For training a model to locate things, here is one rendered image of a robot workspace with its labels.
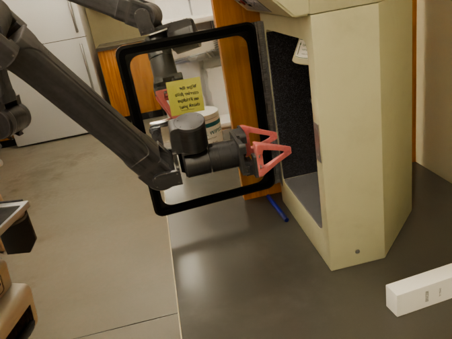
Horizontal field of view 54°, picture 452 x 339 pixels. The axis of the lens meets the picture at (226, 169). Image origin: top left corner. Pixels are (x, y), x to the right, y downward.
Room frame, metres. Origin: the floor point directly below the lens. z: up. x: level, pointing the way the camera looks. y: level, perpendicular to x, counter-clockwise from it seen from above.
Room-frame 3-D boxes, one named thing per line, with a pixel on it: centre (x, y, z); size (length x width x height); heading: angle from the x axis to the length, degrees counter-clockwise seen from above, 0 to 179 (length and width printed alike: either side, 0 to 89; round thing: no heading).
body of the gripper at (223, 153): (0.84, -0.01, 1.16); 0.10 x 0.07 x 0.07; 6
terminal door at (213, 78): (0.98, 0.03, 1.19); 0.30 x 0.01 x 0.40; 101
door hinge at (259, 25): (1.01, -0.12, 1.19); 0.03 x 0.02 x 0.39; 6
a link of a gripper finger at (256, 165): (0.81, -0.08, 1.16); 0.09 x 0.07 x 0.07; 96
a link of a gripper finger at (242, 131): (0.88, -0.07, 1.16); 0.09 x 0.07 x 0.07; 96
